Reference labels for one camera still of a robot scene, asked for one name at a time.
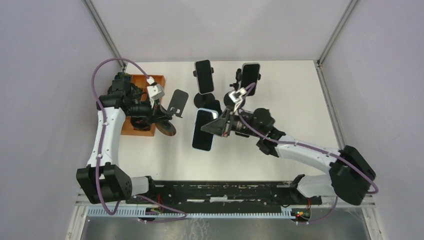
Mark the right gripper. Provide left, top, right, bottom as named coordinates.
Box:
left=201, top=106, right=263, bottom=138

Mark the brown round base phone stand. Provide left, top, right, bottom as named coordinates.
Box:
left=155, top=89, right=189, bottom=137

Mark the blue case phone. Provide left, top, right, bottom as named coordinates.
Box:
left=191, top=108, right=218, bottom=152

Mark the black case phone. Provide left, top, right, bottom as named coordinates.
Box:
left=211, top=99, right=223, bottom=116

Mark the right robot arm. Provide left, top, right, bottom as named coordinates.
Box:
left=200, top=108, right=379, bottom=206

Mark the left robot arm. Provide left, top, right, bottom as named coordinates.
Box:
left=76, top=76, right=177, bottom=204

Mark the black pole stand right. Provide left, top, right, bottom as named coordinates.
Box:
left=223, top=63, right=261, bottom=111

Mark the black pole stand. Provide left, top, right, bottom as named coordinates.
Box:
left=223, top=63, right=261, bottom=111
left=193, top=70, right=215, bottom=108

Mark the black pole stand left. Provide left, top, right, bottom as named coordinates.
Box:
left=193, top=70, right=215, bottom=108

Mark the white case phone rear left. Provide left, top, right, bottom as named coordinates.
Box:
left=193, top=59, right=214, bottom=95

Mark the white case phone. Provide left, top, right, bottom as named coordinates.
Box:
left=240, top=62, right=261, bottom=88
left=193, top=59, right=214, bottom=95

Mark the white case phone rear right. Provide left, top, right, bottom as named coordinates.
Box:
left=240, top=62, right=261, bottom=88

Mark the orange compartment tray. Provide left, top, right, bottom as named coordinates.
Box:
left=121, top=74, right=166, bottom=137

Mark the dark patterned scrunchie top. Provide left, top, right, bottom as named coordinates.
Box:
left=114, top=72, right=132, bottom=82

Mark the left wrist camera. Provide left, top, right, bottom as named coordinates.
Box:
left=146, top=76, right=165, bottom=108

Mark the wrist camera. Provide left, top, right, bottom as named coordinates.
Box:
left=228, top=87, right=247, bottom=112
left=146, top=76, right=165, bottom=108

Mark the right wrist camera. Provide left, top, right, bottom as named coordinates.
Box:
left=228, top=87, right=247, bottom=112

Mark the black mounting base plate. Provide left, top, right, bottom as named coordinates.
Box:
left=144, top=180, right=323, bottom=214

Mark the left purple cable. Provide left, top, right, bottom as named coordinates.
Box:
left=91, top=57, right=188, bottom=224

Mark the purple cable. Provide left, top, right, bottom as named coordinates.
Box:
left=237, top=82, right=379, bottom=225
left=91, top=57, right=188, bottom=224

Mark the white cable duct strip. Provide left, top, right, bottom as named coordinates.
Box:
left=86, top=206, right=312, bottom=220

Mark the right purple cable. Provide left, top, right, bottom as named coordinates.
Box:
left=237, top=82, right=379, bottom=225

